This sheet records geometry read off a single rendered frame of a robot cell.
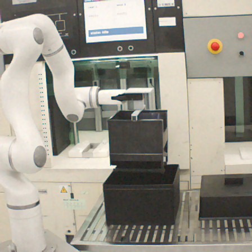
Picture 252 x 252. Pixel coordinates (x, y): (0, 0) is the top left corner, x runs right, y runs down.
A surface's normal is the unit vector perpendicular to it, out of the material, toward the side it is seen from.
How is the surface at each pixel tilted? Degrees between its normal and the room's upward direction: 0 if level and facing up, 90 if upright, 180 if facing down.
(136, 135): 90
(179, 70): 90
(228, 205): 90
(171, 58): 90
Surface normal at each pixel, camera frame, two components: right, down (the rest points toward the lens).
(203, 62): -0.17, 0.20
